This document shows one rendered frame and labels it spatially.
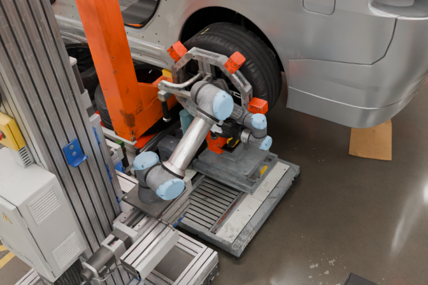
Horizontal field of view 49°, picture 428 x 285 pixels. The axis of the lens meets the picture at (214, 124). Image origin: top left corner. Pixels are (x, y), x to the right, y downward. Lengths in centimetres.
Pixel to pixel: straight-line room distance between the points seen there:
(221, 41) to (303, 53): 46
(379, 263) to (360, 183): 64
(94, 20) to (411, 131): 251
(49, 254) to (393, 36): 179
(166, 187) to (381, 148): 209
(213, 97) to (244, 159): 130
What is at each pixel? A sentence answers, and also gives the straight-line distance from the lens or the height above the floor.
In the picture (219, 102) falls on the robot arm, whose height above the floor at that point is 129.
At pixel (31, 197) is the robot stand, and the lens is 189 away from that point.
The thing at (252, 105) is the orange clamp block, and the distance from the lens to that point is 261.
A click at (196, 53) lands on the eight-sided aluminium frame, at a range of 267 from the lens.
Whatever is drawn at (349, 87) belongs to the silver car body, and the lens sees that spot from 254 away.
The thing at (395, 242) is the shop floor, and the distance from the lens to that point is 316.
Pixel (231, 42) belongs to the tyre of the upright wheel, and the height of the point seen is 116.
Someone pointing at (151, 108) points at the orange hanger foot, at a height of 65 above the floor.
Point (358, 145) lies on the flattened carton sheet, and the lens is 370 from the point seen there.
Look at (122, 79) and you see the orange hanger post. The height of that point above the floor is 98.
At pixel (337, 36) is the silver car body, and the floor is 129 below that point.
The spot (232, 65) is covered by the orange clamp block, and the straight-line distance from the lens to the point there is 253.
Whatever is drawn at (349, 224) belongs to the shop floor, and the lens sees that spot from 319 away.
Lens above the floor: 247
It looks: 39 degrees down
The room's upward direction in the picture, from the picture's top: 7 degrees counter-clockwise
